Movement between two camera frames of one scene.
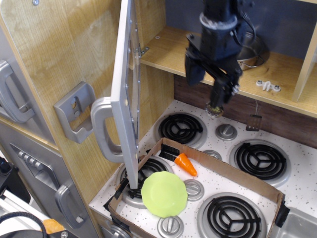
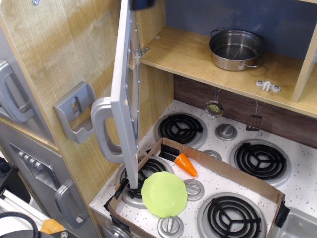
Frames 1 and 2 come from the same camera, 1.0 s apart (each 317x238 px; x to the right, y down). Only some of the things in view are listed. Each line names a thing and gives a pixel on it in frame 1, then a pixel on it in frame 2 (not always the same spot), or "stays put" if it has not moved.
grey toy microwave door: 125,101 stays put
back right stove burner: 265,160 stays put
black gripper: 216,51 → 136,5
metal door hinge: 144,50 stays put
